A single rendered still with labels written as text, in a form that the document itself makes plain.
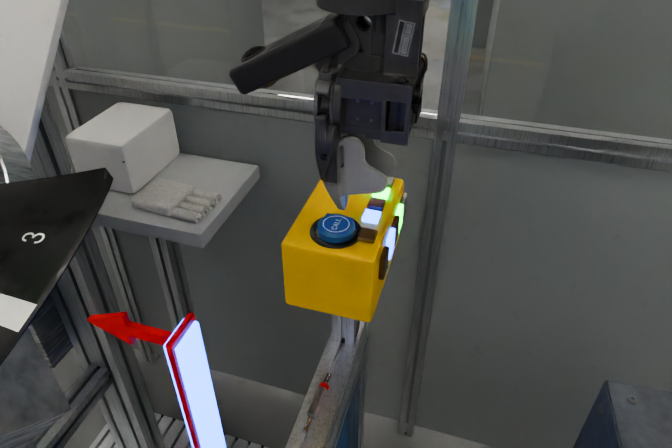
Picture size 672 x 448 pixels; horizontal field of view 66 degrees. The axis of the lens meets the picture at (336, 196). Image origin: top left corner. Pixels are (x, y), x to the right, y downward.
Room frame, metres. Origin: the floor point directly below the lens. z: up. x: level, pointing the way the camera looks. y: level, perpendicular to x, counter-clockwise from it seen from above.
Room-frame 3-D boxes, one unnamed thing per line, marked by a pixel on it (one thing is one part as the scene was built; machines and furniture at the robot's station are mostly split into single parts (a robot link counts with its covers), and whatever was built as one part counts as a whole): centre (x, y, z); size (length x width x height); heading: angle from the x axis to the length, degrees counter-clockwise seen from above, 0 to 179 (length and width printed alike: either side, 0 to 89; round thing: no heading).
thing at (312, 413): (0.36, 0.02, 0.87); 0.08 x 0.01 x 0.01; 160
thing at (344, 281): (0.47, -0.01, 1.02); 0.16 x 0.10 x 0.11; 163
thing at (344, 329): (0.47, -0.01, 0.92); 0.03 x 0.03 x 0.12; 73
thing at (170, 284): (0.85, 0.37, 0.42); 0.04 x 0.04 x 0.83; 73
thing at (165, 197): (0.77, 0.29, 0.87); 0.15 x 0.09 x 0.02; 68
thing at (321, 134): (0.40, 0.00, 1.20); 0.05 x 0.02 x 0.09; 163
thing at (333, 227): (0.42, 0.00, 1.08); 0.04 x 0.04 x 0.02
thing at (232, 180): (0.85, 0.37, 0.85); 0.36 x 0.24 x 0.03; 73
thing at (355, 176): (0.40, -0.02, 1.15); 0.06 x 0.03 x 0.09; 73
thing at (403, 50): (0.42, -0.03, 1.26); 0.09 x 0.08 x 0.12; 73
